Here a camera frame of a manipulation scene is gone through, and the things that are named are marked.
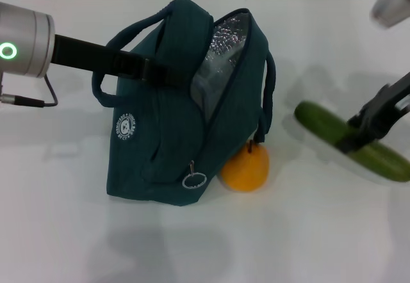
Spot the clear blue-rimmed food container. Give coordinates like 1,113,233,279
191,71,227,119

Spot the dark teal insulated lunch bag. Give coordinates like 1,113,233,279
92,0,277,207

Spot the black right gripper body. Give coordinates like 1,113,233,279
363,70,410,143

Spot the orange yellow pear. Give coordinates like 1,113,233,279
220,138,270,193

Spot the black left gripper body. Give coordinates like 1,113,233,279
53,35,147,81

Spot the green cucumber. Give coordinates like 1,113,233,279
293,101,410,182

